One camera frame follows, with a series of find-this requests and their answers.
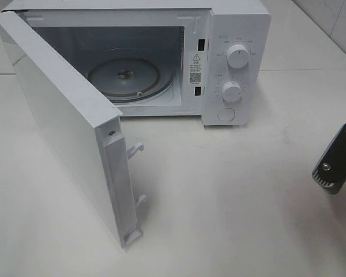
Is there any white microwave oven body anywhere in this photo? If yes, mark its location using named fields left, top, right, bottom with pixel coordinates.
left=1, top=1, right=271, bottom=126

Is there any white microwave door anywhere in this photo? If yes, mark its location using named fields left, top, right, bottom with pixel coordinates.
left=0, top=12, right=146, bottom=248

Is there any white microwave knob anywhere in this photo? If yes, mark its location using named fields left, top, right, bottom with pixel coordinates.
left=221, top=81, right=243, bottom=103
left=225, top=43, right=250, bottom=69

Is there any glass microwave turntable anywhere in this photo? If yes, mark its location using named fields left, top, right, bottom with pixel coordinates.
left=88, top=58, right=175, bottom=103

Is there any white upper microwave knob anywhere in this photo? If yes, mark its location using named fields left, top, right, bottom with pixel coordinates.
left=225, top=43, right=250, bottom=69

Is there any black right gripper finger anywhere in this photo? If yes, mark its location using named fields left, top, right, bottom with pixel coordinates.
left=312, top=123, right=346, bottom=195

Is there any white warning label sticker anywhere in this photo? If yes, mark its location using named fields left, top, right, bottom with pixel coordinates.
left=188, top=51, right=204, bottom=84

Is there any white lower microwave knob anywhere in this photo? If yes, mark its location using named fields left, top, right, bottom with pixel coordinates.
left=221, top=81, right=243, bottom=103

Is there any round white door release button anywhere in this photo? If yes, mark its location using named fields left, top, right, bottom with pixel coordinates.
left=217, top=107, right=235, bottom=122

